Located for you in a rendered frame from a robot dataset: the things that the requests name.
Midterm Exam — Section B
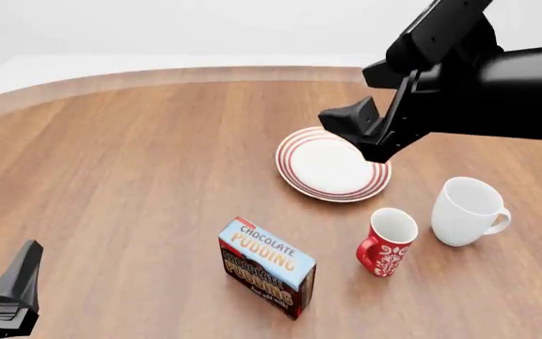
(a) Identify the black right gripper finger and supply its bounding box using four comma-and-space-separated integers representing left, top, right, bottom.
361, 59, 414, 90
318, 95, 378, 150

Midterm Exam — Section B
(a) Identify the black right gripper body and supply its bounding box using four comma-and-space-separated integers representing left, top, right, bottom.
358, 67, 441, 164

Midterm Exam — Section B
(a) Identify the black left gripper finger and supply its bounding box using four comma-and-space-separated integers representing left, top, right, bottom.
0, 239, 44, 311

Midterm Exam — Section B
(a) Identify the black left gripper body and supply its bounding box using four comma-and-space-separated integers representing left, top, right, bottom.
0, 302, 40, 339

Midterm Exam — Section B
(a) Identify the white plate with red rings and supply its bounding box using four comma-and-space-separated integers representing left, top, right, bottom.
275, 125, 392, 203

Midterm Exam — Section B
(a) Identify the chocolate pudding box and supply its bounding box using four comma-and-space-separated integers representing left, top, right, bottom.
217, 216, 318, 322

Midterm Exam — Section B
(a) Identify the white mug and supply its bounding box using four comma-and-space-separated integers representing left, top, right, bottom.
430, 175, 513, 248

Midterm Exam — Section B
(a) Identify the red patterned mug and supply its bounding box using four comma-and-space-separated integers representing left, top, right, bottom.
356, 206, 420, 278

